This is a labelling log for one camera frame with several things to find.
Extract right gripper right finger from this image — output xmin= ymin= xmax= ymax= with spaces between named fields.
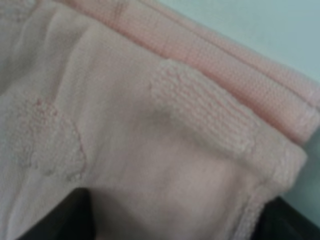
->
xmin=250 ymin=197 xmax=320 ymax=240

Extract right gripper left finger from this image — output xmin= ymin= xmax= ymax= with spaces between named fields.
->
xmin=19 ymin=187 xmax=96 ymax=240

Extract pink towel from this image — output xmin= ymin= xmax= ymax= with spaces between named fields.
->
xmin=0 ymin=0 xmax=320 ymax=240

